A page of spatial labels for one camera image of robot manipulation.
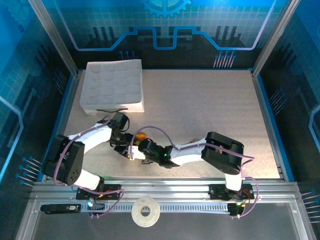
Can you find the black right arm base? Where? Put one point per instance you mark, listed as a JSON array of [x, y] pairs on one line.
[[217, 191]]

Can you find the aluminium frame post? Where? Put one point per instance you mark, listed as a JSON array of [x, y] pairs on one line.
[[275, 37], [53, 37]]

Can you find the white tape roll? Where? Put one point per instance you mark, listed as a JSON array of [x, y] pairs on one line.
[[137, 215]]

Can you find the flat black device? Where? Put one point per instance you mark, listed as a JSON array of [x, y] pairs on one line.
[[57, 208]]

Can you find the small black controller board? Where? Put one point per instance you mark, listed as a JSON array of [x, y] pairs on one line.
[[236, 208], [96, 205]]

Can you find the aluminium side rail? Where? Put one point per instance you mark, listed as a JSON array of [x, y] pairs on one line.
[[270, 125], [62, 120]]

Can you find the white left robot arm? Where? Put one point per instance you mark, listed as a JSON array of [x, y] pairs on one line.
[[95, 140]]

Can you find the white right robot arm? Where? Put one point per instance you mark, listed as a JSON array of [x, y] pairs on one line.
[[187, 155]]

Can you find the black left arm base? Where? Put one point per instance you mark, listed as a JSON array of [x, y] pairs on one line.
[[112, 191]]

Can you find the wide aluminium beam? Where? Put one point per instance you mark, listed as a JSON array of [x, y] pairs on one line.
[[162, 187]]

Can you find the white foam tray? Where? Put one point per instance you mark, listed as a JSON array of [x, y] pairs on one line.
[[112, 82]]

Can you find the orange translucent tube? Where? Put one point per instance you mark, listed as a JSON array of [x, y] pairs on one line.
[[140, 136]]

